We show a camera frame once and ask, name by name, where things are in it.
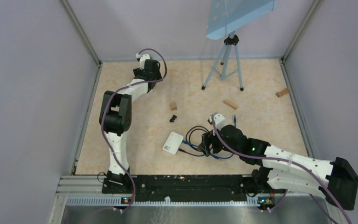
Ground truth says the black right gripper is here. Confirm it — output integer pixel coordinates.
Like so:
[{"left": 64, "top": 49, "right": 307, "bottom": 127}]
[{"left": 198, "top": 123, "right": 241, "bottom": 156}]

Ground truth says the blue ethernet cable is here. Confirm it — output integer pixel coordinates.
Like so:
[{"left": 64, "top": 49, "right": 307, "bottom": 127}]
[{"left": 182, "top": 115, "right": 238, "bottom": 160}]

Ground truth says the white TP-Link switch box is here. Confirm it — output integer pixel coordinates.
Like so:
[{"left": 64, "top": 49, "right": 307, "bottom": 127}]
[{"left": 162, "top": 132, "right": 184, "bottom": 155}]

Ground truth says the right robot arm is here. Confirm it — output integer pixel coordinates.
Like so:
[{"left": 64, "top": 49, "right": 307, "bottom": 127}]
[{"left": 198, "top": 125, "right": 358, "bottom": 210}]

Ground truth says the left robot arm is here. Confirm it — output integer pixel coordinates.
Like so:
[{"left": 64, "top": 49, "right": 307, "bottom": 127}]
[{"left": 99, "top": 59, "right": 163, "bottom": 193}]

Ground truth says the small wooden cube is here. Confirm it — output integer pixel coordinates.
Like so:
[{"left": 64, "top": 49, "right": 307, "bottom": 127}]
[{"left": 170, "top": 102, "right": 178, "bottom": 111}]

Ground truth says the flat wooden plank block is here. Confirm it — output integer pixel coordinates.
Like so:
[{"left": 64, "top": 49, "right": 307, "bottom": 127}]
[{"left": 223, "top": 99, "right": 238, "bottom": 110}]

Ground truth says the small black rubber part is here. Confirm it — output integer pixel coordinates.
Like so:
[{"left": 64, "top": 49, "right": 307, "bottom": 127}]
[{"left": 169, "top": 115, "right": 177, "bottom": 123}]

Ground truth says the light blue tripod stand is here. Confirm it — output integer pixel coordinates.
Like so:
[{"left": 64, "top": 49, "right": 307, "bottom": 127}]
[{"left": 201, "top": 0, "right": 278, "bottom": 91}]

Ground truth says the curved wooden block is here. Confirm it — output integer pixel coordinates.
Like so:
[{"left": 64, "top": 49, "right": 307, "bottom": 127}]
[{"left": 275, "top": 87, "right": 290, "bottom": 98}]

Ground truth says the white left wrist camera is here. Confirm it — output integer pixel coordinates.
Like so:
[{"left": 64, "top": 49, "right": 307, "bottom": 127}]
[{"left": 136, "top": 53, "right": 151, "bottom": 70}]

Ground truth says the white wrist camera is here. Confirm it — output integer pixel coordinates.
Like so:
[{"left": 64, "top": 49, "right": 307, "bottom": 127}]
[
  {"left": 207, "top": 112, "right": 225, "bottom": 130},
  {"left": 136, "top": 53, "right": 151, "bottom": 70}
]

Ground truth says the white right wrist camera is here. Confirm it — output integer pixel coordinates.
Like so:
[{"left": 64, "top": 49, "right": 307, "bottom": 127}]
[{"left": 207, "top": 112, "right": 225, "bottom": 130}]

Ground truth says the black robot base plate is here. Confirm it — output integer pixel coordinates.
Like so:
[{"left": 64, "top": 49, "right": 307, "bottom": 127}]
[{"left": 100, "top": 175, "right": 284, "bottom": 203}]

